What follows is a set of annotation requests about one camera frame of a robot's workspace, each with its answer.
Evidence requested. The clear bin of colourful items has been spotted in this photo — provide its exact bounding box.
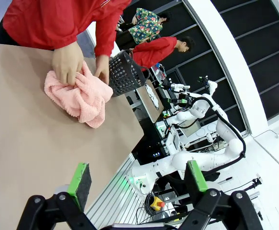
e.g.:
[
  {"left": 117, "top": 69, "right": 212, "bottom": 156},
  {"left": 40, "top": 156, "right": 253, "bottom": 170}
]
[{"left": 150, "top": 63, "right": 167, "bottom": 81}]

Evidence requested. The person's left hand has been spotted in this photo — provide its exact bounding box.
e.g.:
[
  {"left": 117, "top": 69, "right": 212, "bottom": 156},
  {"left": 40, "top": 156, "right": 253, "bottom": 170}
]
[{"left": 95, "top": 54, "right": 111, "bottom": 86}]

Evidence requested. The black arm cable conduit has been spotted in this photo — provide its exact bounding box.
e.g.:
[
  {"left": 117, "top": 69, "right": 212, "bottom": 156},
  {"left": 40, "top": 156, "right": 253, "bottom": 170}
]
[{"left": 187, "top": 97, "right": 246, "bottom": 178}]

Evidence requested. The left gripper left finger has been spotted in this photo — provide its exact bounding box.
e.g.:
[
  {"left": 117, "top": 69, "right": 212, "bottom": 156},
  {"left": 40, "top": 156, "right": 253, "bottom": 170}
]
[{"left": 16, "top": 162, "right": 97, "bottom": 230}]

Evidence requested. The black perforated plastic basket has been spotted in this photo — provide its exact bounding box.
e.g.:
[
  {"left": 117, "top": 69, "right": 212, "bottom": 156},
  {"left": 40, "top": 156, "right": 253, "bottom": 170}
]
[{"left": 108, "top": 49, "right": 151, "bottom": 98}]

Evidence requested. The white black-edged cloth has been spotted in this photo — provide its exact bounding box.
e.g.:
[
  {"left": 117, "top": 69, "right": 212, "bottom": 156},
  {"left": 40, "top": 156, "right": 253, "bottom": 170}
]
[{"left": 145, "top": 83, "right": 160, "bottom": 110}]

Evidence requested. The aluminium profile robot stand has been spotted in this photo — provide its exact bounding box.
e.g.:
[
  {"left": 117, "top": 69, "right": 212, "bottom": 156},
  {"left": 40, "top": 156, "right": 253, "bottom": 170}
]
[{"left": 85, "top": 153, "right": 154, "bottom": 226}]

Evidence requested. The person in red jacket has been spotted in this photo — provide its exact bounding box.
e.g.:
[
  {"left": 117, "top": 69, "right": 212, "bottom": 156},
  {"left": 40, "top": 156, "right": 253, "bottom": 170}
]
[{"left": 0, "top": 0, "right": 133, "bottom": 58}]

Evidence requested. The pink terry towel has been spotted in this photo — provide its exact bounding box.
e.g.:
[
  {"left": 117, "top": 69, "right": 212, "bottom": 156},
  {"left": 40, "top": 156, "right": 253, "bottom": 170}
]
[{"left": 44, "top": 60, "right": 114, "bottom": 129}]

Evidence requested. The black coiled floor cable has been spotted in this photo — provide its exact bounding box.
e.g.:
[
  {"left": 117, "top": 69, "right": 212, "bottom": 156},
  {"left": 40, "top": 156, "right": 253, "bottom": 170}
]
[{"left": 135, "top": 191, "right": 178, "bottom": 225}]

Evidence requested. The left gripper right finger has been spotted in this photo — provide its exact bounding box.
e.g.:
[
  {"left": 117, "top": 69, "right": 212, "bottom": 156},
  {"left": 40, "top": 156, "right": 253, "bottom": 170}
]
[{"left": 177, "top": 160, "right": 264, "bottom": 230}]

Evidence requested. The person's right hand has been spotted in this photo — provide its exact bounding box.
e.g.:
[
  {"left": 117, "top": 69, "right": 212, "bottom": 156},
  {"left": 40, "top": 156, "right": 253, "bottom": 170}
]
[{"left": 51, "top": 41, "right": 85, "bottom": 86}]

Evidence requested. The bystander in red top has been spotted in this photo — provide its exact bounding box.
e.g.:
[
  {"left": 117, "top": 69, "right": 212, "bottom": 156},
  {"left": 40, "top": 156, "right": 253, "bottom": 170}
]
[{"left": 131, "top": 35, "right": 195, "bottom": 70}]

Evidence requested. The person's right forearm red sleeve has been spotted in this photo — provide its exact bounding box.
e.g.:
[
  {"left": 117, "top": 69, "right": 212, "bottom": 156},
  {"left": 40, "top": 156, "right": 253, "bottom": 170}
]
[{"left": 41, "top": 14, "right": 80, "bottom": 51}]

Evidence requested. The brown-topped neighbouring table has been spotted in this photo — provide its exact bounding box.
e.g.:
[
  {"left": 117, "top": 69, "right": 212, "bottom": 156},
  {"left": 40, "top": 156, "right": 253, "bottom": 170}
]
[{"left": 136, "top": 80, "right": 165, "bottom": 124}]

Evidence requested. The yellow red emergency stop button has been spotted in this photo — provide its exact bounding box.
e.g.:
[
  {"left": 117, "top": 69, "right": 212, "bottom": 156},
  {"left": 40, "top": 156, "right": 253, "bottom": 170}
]
[{"left": 150, "top": 196, "right": 166, "bottom": 212}]

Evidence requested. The person's left forearm red sleeve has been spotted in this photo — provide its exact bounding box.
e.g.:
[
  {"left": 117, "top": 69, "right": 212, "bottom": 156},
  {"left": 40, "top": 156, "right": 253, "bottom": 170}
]
[{"left": 94, "top": 14, "right": 128, "bottom": 58}]

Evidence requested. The bystander in floral shirt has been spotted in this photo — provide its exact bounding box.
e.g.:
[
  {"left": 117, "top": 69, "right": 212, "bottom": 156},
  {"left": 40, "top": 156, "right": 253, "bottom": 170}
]
[{"left": 115, "top": 7, "right": 171, "bottom": 50}]

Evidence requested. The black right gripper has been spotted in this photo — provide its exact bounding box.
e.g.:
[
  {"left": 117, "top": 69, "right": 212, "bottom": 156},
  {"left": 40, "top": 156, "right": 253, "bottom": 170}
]
[{"left": 176, "top": 92, "right": 190, "bottom": 106}]

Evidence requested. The white control box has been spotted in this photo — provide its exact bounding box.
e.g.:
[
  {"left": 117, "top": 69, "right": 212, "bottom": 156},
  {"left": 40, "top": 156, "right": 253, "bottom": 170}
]
[{"left": 165, "top": 130, "right": 184, "bottom": 154}]

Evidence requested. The small black camera mount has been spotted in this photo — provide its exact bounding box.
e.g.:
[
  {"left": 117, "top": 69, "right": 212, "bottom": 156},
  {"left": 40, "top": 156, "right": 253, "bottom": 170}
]
[{"left": 246, "top": 177, "right": 262, "bottom": 192}]

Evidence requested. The black computer case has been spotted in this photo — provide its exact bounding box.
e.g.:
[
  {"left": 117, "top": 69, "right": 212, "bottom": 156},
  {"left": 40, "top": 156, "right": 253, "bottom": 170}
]
[{"left": 132, "top": 117, "right": 168, "bottom": 166}]

